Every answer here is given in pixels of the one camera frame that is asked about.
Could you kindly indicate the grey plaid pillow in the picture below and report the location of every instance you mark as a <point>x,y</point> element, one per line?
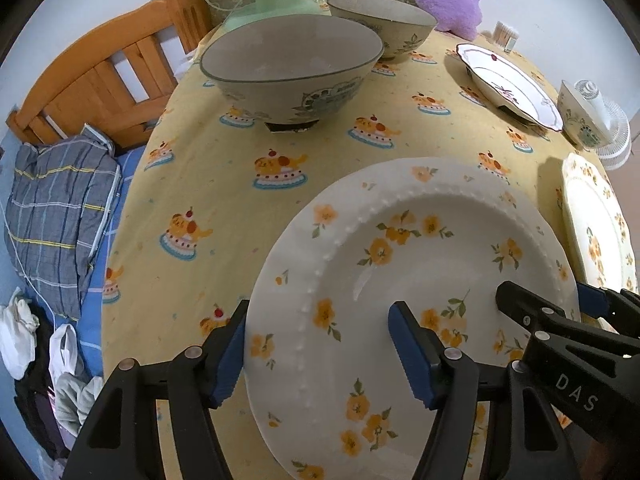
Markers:
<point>50,210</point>

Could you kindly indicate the light grey crumpled garment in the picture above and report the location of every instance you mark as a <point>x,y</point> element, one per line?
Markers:
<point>70,390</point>

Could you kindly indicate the beaded yellow-flower plate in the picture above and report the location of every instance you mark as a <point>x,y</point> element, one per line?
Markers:
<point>350,270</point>

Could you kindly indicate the blue striped bed sheet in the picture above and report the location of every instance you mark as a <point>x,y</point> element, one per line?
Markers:
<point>100,330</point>

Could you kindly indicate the white desk fan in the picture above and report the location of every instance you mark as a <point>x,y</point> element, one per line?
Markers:
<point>617,135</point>

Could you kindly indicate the cotton swab container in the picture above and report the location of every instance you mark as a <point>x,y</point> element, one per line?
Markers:
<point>505,35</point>

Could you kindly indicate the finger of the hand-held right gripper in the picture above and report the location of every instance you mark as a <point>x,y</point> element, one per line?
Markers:
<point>525,305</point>
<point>590,297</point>

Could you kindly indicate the scalloped yellow-flower plate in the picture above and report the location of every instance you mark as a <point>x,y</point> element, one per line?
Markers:
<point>595,220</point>

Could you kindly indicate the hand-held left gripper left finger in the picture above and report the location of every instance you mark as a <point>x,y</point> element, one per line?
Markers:
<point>227,365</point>

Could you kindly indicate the yellow printed tablecloth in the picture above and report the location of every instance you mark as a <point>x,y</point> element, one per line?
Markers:
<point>210,170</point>

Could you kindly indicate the purple plush toy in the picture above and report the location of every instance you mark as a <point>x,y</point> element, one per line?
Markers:
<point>450,0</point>

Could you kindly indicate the small floral ceramic bowl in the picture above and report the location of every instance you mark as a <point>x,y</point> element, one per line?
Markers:
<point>575,110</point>

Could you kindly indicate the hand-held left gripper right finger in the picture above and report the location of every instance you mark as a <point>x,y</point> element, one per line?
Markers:
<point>410,350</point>

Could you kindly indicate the white plate with red pattern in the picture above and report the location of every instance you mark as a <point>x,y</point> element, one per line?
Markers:
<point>500,77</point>

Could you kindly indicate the large grey-rimmed ceramic bowl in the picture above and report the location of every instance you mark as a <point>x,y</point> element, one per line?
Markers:
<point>290,55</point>

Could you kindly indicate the white crumpled cloth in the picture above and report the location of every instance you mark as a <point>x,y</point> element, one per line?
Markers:
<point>17,330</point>

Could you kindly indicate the dark-rimmed floral ceramic bowl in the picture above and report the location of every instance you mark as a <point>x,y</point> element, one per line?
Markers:
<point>400,35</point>

